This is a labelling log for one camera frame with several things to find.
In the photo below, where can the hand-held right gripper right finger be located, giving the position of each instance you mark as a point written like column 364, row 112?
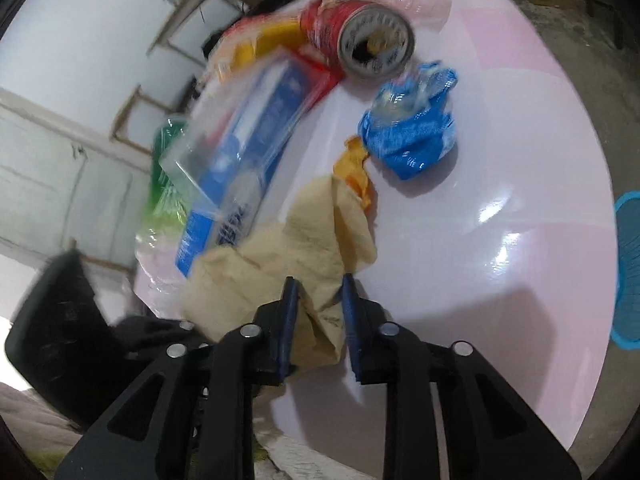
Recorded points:
column 350, row 325

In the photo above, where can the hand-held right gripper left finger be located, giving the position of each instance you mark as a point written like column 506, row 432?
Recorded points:
column 289, row 322

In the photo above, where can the tan paper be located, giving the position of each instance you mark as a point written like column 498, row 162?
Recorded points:
column 300, row 245

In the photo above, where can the blue white carton box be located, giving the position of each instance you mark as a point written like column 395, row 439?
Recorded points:
column 205, row 232

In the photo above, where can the blue plastic basket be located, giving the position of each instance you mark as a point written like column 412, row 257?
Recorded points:
column 627, row 260

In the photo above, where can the white orange medicine box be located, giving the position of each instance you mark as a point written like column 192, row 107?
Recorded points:
column 272, row 35

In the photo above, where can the white fluffy cloth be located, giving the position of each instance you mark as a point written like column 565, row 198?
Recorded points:
column 300, row 455

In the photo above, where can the orange wrapper scrap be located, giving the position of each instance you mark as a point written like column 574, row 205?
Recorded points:
column 350, row 165

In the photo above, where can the green plastic bottle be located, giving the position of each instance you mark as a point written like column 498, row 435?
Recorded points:
column 162, row 185

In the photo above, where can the crumpled blue wrapper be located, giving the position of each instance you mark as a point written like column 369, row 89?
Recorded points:
column 410, row 130

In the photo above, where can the red snack packet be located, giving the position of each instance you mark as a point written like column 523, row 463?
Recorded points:
column 325, row 80

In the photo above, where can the red drink can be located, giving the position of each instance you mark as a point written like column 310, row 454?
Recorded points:
column 340, row 20

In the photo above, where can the white desk wooden top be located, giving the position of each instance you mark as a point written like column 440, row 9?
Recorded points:
column 200, row 0

